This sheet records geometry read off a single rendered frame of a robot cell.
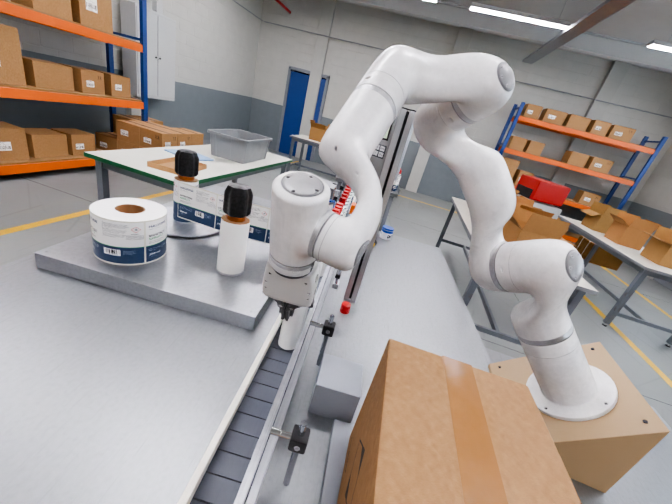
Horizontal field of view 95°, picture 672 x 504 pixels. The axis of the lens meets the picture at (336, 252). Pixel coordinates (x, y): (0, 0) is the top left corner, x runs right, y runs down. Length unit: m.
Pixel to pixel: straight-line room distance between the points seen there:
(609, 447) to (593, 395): 0.11
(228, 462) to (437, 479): 0.36
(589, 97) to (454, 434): 9.02
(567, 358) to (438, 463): 0.54
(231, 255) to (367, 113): 0.66
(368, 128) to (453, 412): 0.44
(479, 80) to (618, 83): 8.74
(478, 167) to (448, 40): 8.12
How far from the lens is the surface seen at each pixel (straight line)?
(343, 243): 0.43
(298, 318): 0.76
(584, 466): 1.00
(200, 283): 1.04
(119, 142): 5.32
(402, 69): 0.64
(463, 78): 0.68
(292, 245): 0.47
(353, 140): 0.52
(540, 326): 0.85
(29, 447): 0.79
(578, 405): 0.99
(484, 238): 0.79
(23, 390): 0.88
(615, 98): 9.49
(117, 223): 1.08
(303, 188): 0.44
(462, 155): 0.75
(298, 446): 0.59
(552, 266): 0.74
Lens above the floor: 1.45
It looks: 24 degrees down
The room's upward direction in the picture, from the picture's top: 15 degrees clockwise
